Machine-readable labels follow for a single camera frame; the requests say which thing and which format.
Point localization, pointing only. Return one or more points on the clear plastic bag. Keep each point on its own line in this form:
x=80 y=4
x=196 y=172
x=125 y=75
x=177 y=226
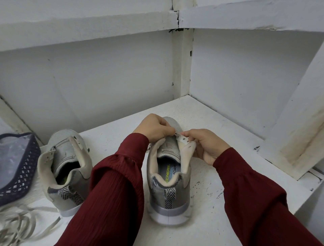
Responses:
x=12 y=162

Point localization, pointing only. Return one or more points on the dark plastic lattice basket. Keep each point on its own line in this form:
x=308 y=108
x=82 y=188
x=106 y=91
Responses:
x=23 y=185

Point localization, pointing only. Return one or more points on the person's right hand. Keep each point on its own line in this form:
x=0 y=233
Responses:
x=207 y=144

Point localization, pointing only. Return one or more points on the person's left hand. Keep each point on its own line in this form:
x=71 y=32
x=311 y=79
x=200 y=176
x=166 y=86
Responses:
x=154 y=126

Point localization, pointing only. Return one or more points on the grey shoelace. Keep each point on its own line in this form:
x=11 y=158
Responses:
x=17 y=223

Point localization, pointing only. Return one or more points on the person's left forearm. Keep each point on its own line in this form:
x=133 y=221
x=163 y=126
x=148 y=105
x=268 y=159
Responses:
x=101 y=197

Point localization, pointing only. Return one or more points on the grey mesh shoe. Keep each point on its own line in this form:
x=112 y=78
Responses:
x=169 y=200
x=66 y=177

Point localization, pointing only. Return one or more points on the person's right forearm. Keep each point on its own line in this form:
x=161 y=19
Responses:
x=263 y=202

